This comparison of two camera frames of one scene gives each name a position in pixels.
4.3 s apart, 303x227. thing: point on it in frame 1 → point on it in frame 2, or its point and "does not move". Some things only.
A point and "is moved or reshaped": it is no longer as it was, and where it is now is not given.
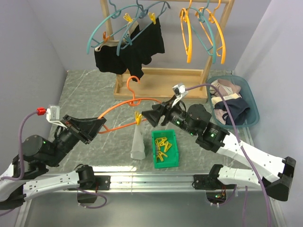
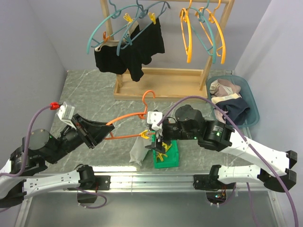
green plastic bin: x=165 y=149 does not move
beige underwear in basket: x=225 y=87 does not move
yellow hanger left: x=183 y=15 does not move
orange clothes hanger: x=136 y=102 → x=141 y=115
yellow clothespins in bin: x=160 y=142 does not move
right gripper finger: x=153 y=115 → x=157 y=145
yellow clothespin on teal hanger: x=128 y=18 does not move
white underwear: x=138 y=151 is moved or reshaped
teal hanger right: x=202 y=17 does not move
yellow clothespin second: x=152 y=17 does not move
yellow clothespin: x=138 y=117 → x=143 y=135
